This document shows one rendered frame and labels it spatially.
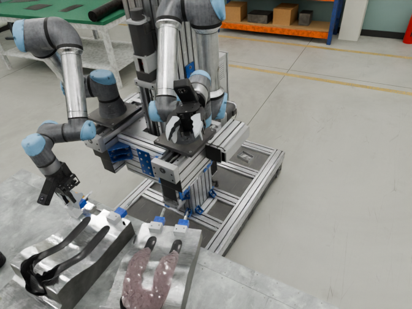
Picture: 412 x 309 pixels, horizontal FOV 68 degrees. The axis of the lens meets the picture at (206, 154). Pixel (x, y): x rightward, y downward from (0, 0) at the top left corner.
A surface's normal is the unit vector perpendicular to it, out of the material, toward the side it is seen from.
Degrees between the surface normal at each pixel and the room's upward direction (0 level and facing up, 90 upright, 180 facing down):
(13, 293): 0
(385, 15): 90
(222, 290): 0
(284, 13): 90
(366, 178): 0
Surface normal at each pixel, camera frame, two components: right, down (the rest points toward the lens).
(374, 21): -0.48, 0.58
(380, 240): -0.07, -0.77
